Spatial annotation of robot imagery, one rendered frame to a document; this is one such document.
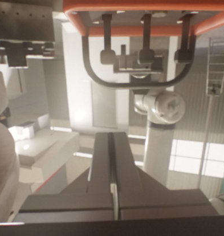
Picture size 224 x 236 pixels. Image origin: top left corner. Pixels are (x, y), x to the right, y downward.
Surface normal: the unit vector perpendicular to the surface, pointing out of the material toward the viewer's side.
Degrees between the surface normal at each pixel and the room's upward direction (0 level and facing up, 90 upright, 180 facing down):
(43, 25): 90
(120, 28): 88
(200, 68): 90
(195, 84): 90
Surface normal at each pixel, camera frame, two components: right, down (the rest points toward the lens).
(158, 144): -0.26, 0.26
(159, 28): 0.04, 0.32
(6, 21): 0.41, 0.25
